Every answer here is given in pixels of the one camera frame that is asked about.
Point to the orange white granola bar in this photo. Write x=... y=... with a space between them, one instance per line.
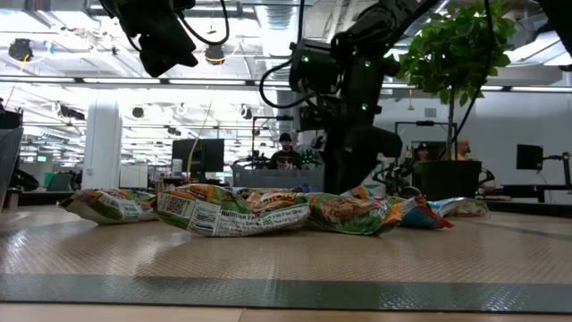
x=362 y=193

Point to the green orange granola bar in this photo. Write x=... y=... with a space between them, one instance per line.
x=348 y=214

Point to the blue red granola bar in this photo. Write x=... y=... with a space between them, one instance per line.
x=422 y=217

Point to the orange crunchy granola bar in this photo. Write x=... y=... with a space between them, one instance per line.
x=272 y=200

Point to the light blue granola bar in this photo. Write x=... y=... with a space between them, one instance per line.
x=462 y=207

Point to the green granola bar nutrition label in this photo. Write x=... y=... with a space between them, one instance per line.
x=223 y=214

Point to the green granola bar white back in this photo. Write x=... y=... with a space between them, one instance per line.
x=107 y=206

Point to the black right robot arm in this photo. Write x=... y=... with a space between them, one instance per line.
x=357 y=44

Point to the person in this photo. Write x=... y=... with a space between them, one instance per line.
x=286 y=156
x=422 y=152
x=462 y=149

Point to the grey storage bin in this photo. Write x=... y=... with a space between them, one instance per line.
x=277 y=179

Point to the black plant pot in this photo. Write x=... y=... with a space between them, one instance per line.
x=449 y=179

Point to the white pillar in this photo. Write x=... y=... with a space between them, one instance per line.
x=102 y=143

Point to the beige mat grey border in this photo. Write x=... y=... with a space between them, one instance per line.
x=286 y=261

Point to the black computer monitor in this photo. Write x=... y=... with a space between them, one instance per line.
x=203 y=156

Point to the white cabinet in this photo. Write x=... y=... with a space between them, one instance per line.
x=133 y=175

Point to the green leafy tree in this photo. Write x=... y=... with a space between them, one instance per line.
x=451 y=49

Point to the small black monitor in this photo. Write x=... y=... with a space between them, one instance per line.
x=529 y=156

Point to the black desk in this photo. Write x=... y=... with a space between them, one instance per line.
x=536 y=190

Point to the grey tilted panel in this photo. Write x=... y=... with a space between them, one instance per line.
x=9 y=156

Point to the black frame stand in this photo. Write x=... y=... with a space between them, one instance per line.
x=268 y=118
x=424 y=123

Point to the silver ventilation duct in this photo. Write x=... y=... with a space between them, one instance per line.
x=279 y=27

